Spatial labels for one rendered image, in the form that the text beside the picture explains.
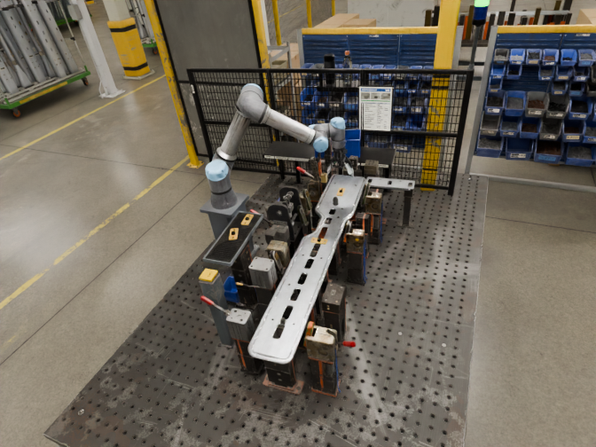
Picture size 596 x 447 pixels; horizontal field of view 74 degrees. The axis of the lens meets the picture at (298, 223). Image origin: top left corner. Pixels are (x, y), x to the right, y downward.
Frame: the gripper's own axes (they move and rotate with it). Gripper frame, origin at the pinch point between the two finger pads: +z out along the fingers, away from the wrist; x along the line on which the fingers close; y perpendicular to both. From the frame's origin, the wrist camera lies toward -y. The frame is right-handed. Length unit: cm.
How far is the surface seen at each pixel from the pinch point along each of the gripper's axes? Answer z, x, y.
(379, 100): -24, 12, -54
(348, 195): 11.3, 5.4, 3.0
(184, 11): -60, -194, -173
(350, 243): 12.6, 15.4, 43.4
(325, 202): 11.2, -6.6, 12.7
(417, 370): 41, 55, 88
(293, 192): -5.2, -18.8, 29.0
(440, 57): -49, 46, -58
